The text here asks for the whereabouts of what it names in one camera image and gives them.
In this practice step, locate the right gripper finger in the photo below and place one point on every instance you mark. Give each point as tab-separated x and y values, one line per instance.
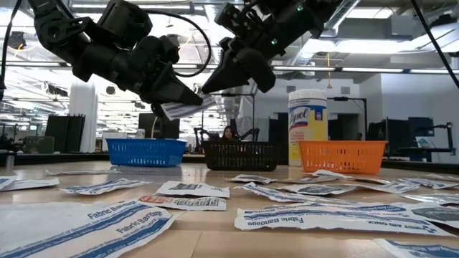
226	75

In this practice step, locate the blue striped fabric bandage wrapper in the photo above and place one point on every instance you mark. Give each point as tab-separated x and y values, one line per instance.
444	176
287	195
430	183
419	249
322	222
391	186
82	172
186	109
105	186
136	229

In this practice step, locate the blue plastic basket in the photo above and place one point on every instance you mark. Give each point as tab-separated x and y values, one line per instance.
145	153

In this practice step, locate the black plastic basket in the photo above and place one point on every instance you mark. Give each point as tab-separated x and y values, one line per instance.
240	156

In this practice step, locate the background black robot arm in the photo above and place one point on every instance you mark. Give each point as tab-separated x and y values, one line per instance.
251	133
199	136

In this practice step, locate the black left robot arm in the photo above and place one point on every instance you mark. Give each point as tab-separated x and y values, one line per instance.
57	32

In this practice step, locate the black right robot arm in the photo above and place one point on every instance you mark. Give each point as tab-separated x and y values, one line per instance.
319	10

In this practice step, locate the white cabinet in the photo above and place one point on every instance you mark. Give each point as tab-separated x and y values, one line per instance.
114	135

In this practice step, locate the person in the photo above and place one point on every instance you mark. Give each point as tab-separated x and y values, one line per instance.
228	133

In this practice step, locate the white pillar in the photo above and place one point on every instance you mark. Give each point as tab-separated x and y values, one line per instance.
82	122

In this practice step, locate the black partition panels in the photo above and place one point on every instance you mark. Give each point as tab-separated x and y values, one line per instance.
64	132

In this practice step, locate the Lysol wipes canister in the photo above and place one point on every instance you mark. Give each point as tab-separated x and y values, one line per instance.
307	122

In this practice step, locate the black round ceiling fixture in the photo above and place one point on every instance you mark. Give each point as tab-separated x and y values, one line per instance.
16	39

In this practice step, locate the grey box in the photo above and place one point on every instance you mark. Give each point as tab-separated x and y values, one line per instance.
39	145

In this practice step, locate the orange plastic basket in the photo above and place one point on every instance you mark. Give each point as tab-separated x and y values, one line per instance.
342	157

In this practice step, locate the dark desk monitors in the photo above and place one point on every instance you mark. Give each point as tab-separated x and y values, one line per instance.
421	126

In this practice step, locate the black background rig frame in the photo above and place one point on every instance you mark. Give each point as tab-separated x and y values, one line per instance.
254	114

